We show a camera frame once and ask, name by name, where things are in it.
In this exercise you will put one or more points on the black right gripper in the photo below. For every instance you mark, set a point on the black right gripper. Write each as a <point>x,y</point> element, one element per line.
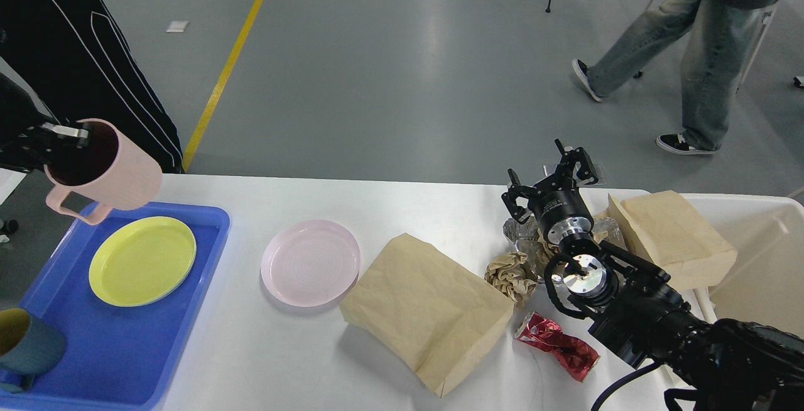
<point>563,217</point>

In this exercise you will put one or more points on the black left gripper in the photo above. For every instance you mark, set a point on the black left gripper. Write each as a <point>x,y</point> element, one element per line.
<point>28,150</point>

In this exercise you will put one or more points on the pink mug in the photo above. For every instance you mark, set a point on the pink mug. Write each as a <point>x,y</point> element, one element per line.
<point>112,171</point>

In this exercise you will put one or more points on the pink plate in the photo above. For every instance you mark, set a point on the pink plate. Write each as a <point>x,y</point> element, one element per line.
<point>310,263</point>

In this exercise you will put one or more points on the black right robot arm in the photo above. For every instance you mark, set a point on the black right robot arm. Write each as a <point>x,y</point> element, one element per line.
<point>639,317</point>

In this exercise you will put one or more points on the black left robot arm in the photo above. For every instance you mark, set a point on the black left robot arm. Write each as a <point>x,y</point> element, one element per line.
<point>18,111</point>

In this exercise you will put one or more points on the crumpled brown paper ball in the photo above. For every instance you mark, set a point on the crumpled brown paper ball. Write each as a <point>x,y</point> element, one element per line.
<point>512,275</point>

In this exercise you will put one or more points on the person in black tracksuit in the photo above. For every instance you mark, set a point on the person in black tracksuit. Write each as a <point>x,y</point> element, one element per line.
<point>77,61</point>

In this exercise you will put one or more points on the small brown paper bag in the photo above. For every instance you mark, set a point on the small brown paper bag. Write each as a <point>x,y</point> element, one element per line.
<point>667,230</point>

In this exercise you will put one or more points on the yellow plate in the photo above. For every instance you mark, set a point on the yellow plate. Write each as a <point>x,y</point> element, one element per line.
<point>142,262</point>

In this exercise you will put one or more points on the large brown paper bag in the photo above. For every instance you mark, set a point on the large brown paper bag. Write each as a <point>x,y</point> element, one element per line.
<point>440,319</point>

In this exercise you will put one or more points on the red foil wrapper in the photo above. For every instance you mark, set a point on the red foil wrapper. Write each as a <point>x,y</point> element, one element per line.
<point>572,353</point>

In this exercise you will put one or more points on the blue plastic tray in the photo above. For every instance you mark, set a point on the blue plastic tray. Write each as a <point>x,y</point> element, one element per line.
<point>116,358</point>

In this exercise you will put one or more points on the white plastic bin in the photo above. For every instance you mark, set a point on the white plastic bin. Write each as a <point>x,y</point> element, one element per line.
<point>766,283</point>

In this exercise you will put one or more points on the person in grey jeans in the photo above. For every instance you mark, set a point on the person in grey jeans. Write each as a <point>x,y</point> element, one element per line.
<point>720,34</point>

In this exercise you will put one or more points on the white office chair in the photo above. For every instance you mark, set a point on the white office chair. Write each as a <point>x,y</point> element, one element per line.
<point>768,13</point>

